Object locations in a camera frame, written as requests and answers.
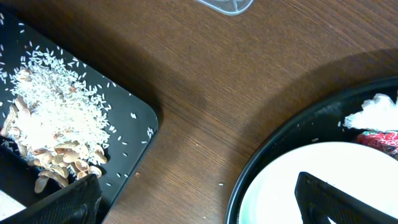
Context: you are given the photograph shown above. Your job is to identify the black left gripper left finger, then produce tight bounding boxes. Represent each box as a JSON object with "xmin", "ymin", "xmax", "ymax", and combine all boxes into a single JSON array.
[{"xmin": 1, "ymin": 174, "xmax": 102, "ymax": 224}]

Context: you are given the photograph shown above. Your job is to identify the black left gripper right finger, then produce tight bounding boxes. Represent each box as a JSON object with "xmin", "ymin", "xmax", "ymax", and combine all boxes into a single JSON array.
[{"xmin": 295, "ymin": 172, "xmax": 397, "ymax": 224}]

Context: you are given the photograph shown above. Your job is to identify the white plate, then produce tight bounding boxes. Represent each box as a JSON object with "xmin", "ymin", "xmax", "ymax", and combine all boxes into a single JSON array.
[{"xmin": 238, "ymin": 142, "xmax": 397, "ymax": 224}]

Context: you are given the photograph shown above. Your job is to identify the round black tray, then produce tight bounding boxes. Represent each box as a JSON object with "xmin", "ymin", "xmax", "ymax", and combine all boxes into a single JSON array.
[{"xmin": 224, "ymin": 77, "xmax": 397, "ymax": 224}]

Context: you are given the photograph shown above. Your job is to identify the rice and peanut shells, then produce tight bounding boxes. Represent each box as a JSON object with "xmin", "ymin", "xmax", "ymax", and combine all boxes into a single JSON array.
[{"xmin": 1, "ymin": 44, "xmax": 112, "ymax": 194}]

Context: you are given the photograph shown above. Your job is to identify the red snack wrapper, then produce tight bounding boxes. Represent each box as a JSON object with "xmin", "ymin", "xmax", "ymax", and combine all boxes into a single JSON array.
[{"xmin": 355, "ymin": 131, "xmax": 397, "ymax": 160}]

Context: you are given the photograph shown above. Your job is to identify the black rectangular tray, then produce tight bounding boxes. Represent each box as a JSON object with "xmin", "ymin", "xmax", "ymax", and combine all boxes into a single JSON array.
[{"xmin": 1, "ymin": 6, "xmax": 159, "ymax": 223}]

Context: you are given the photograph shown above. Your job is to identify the crumpled white tissue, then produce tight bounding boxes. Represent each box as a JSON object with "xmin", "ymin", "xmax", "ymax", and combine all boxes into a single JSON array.
[{"xmin": 343, "ymin": 93, "xmax": 397, "ymax": 132}]

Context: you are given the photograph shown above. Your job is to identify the clear plastic bin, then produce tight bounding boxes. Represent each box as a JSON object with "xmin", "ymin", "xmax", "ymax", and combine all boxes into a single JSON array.
[{"xmin": 197, "ymin": 0, "xmax": 254, "ymax": 16}]

